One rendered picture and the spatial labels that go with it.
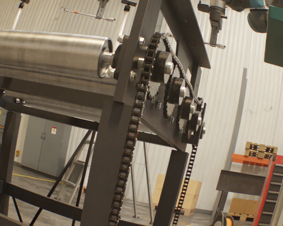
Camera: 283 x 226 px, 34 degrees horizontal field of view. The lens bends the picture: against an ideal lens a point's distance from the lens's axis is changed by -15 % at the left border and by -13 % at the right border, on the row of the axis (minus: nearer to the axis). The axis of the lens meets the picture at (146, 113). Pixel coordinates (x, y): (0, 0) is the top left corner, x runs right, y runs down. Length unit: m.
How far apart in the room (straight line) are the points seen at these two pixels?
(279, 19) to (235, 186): 5.24
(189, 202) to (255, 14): 7.65
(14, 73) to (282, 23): 1.01
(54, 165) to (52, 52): 10.78
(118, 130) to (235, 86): 10.92
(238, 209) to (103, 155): 9.93
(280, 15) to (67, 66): 0.82
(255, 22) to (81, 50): 1.27
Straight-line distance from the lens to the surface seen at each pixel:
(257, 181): 6.88
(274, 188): 3.88
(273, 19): 1.76
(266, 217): 3.88
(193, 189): 9.81
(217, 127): 11.98
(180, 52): 1.99
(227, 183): 6.85
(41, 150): 12.27
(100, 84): 1.61
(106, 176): 1.26
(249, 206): 11.13
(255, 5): 2.17
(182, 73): 1.69
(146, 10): 1.31
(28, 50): 1.39
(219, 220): 5.18
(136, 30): 1.29
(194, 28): 1.92
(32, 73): 1.71
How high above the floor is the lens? 0.58
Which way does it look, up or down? 7 degrees up
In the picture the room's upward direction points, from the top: 13 degrees clockwise
